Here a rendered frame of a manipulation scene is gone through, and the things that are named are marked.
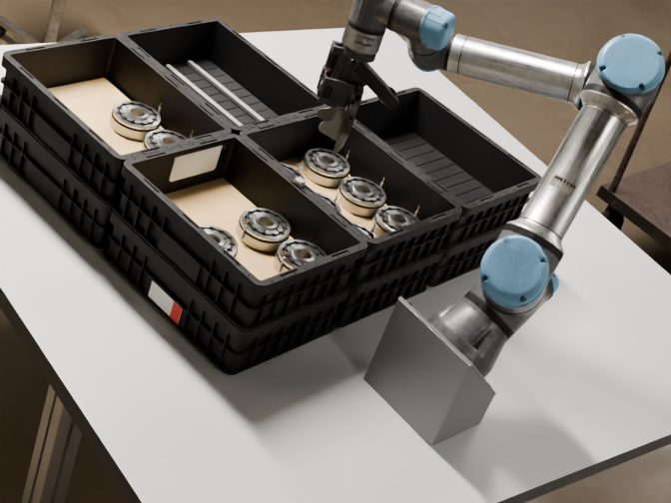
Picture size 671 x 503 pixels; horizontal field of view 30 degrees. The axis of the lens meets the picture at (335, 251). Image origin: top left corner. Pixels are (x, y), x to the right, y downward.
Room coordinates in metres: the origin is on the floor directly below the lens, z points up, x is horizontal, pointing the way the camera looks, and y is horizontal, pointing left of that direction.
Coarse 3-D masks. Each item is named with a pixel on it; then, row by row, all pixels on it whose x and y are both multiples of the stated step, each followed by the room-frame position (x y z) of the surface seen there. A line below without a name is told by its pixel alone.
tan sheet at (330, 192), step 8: (288, 160) 2.34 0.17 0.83; (296, 160) 2.35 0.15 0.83; (296, 168) 2.32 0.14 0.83; (304, 176) 2.30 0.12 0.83; (312, 184) 2.28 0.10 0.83; (320, 192) 2.26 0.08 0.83; (328, 192) 2.27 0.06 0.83; (336, 192) 2.29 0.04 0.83; (344, 216) 2.21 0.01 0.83; (352, 216) 2.22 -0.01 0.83; (360, 224) 2.20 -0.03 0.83; (368, 224) 2.21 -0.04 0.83
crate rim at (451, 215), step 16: (256, 128) 2.25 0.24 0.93; (272, 128) 2.27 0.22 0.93; (352, 128) 2.40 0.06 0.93; (256, 144) 2.19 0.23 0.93; (272, 160) 2.15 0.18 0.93; (400, 160) 2.34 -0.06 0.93; (416, 176) 2.30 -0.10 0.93; (352, 224) 2.03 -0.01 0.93; (416, 224) 2.12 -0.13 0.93; (432, 224) 2.15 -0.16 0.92; (368, 240) 2.00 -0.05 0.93; (384, 240) 2.02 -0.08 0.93; (400, 240) 2.07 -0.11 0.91
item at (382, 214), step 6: (378, 210) 2.23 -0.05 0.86; (384, 210) 2.24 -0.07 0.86; (390, 210) 2.25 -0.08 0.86; (396, 210) 2.26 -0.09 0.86; (402, 210) 2.26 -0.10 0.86; (378, 216) 2.21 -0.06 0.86; (384, 216) 2.21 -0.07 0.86; (408, 216) 2.25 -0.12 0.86; (414, 216) 2.26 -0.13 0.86; (378, 222) 2.19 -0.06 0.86; (384, 222) 2.20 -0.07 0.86; (390, 222) 2.20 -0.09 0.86; (414, 222) 2.23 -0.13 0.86; (384, 228) 2.18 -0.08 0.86; (390, 228) 2.18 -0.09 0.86; (396, 228) 2.19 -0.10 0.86
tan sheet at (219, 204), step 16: (176, 192) 2.07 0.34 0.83; (192, 192) 2.09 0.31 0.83; (208, 192) 2.11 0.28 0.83; (224, 192) 2.13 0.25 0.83; (192, 208) 2.04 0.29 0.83; (208, 208) 2.06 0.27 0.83; (224, 208) 2.08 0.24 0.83; (240, 208) 2.10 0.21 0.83; (208, 224) 2.00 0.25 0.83; (224, 224) 2.02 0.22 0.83; (240, 240) 1.99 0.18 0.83; (240, 256) 1.94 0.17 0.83; (256, 256) 1.96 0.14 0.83; (272, 256) 1.98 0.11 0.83; (256, 272) 1.91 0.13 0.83; (272, 272) 1.93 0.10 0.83
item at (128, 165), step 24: (192, 144) 2.10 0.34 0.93; (216, 144) 2.14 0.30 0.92; (240, 144) 2.17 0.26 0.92; (144, 192) 1.91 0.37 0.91; (168, 216) 1.87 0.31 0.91; (192, 240) 1.83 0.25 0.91; (360, 240) 1.99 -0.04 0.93; (240, 264) 1.78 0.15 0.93; (312, 264) 1.86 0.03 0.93; (336, 264) 1.91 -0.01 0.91; (264, 288) 1.75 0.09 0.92
